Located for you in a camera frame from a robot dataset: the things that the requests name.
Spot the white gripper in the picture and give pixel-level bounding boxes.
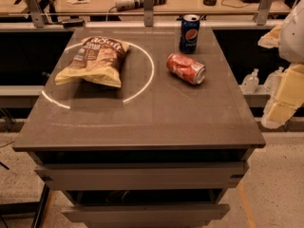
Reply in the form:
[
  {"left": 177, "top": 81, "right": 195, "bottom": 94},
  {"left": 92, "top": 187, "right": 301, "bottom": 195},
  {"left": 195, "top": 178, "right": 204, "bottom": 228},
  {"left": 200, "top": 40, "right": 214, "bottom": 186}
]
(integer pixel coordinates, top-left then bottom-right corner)
[{"left": 257, "top": 3, "right": 304, "bottom": 129}]

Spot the red coke can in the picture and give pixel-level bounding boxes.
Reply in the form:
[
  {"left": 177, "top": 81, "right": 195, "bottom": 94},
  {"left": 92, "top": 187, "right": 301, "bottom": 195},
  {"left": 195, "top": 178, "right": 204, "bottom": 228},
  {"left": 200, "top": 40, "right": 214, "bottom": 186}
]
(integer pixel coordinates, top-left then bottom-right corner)
[{"left": 166, "top": 53, "right": 206, "bottom": 85}]

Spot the blue pepsi can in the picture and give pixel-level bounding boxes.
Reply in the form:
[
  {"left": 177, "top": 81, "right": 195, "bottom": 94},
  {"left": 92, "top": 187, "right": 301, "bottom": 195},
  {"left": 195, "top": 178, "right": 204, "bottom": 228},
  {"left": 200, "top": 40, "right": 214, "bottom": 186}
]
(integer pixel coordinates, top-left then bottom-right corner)
[{"left": 180, "top": 14, "right": 200, "bottom": 54}]

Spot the clear plastic bottle right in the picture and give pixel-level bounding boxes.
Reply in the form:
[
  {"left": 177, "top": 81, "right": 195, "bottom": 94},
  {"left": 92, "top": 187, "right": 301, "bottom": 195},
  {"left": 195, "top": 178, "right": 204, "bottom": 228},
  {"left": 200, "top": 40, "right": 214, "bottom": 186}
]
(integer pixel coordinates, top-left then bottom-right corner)
[{"left": 263, "top": 66, "right": 284, "bottom": 92}]

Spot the clear plastic bottle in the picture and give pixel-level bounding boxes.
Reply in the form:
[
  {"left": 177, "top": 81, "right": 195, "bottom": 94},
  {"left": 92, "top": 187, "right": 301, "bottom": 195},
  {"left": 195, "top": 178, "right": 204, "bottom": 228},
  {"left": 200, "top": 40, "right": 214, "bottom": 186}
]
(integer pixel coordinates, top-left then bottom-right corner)
[
  {"left": 240, "top": 68, "right": 259, "bottom": 94},
  {"left": 263, "top": 66, "right": 284, "bottom": 92}
]

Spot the clear plastic bottle left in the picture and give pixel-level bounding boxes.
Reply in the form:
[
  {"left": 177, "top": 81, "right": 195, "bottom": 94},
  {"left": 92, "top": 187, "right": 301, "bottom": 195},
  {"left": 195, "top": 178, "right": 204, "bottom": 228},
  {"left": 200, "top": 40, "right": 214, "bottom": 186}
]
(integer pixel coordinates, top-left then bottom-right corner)
[{"left": 240, "top": 68, "right": 259, "bottom": 94}]

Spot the upper grey drawer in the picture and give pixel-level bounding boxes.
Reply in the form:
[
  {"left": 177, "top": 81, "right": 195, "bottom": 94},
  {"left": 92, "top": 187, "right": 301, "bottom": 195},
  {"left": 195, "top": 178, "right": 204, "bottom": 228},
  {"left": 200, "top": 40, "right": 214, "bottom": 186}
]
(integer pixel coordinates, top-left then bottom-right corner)
[{"left": 36, "top": 161, "right": 249, "bottom": 191}]

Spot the grey drawer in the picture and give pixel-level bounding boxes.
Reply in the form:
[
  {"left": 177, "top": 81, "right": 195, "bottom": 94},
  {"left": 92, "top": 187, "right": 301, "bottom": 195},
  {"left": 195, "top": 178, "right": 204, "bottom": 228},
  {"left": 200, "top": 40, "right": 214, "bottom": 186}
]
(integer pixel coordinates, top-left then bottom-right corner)
[
  {"left": 62, "top": 203, "right": 230, "bottom": 228},
  {"left": 36, "top": 161, "right": 249, "bottom": 191}
]

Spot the grey drawer cabinet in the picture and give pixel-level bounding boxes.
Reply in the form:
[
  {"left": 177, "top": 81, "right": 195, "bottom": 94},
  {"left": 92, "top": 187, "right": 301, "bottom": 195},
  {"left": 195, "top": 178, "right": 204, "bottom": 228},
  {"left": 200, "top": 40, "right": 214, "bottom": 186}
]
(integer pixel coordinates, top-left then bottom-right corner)
[{"left": 11, "top": 26, "right": 267, "bottom": 228}]

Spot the lower grey drawer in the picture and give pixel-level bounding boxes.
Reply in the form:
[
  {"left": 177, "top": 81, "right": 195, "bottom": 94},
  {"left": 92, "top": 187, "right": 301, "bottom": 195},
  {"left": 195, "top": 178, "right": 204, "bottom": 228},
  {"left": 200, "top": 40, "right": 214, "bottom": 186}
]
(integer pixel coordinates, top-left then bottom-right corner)
[{"left": 62, "top": 203, "right": 230, "bottom": 228}]

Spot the yellow chip bag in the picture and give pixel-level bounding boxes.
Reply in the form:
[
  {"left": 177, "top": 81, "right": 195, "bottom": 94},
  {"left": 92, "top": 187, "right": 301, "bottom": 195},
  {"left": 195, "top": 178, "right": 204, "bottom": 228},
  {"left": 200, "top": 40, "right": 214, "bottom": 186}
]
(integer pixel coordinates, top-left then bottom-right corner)
[{"left": 55, "top": 36, "right": 130, "bottom": 88}]

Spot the right metal bracket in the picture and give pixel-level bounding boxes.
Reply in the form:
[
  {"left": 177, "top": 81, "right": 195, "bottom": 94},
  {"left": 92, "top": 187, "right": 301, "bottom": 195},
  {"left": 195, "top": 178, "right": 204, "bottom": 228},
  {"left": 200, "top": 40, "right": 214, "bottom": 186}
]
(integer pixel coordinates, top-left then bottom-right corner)
[{"left": 254, "top": 0, "right": 274, "bottom": 26}]

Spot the metal bracket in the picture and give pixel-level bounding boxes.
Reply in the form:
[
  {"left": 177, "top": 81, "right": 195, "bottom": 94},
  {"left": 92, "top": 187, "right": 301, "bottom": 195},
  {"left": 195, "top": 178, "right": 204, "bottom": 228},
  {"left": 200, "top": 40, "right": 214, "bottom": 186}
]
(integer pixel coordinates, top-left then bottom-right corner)
[
  {"left": 254, "top": 0, "right": 274, "bottom": 26},
  {"left": 143, "top": 0, "right": 153, "bottom": 27},
  {"left": 24, "top": 0, "right": 46, "bottom": 28}
]

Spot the middle metal bracket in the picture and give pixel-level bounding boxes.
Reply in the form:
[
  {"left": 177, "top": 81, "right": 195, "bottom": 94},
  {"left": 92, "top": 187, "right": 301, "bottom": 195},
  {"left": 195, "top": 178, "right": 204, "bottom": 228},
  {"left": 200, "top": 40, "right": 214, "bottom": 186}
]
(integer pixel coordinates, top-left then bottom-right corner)
[{"left": 143, "top": 0, "right": 153, "bottom": 27}]

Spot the left metal bracket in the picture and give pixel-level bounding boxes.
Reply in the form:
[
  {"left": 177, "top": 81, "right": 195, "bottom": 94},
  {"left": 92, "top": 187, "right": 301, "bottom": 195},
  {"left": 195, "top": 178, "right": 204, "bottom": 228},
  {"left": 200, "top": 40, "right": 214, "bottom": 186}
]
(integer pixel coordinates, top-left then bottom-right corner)
[{"left": 24, "top": 0, "right": 46, "bottom": 28}]

